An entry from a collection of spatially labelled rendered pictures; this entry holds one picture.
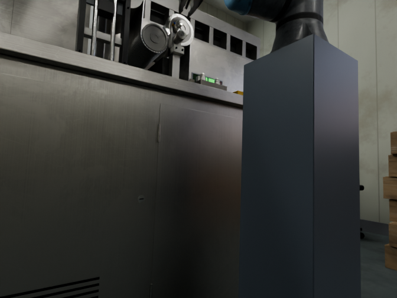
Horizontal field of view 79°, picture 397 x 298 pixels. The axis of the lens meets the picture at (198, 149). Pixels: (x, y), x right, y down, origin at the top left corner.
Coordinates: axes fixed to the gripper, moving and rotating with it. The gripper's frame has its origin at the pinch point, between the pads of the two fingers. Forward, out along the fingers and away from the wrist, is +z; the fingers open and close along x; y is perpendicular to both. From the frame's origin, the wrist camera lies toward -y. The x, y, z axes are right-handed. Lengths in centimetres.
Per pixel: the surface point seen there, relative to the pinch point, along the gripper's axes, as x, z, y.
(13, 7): 63, 31, 26
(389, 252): -151, 60, -104
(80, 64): 41, 10, -46
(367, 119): -253, 28, 16
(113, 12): 30.9, 5.5, -14.9
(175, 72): 1.6, 19.1, -17.6
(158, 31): 8.8, 11.2, -0.6
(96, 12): 36.1, 7.2, -15.6
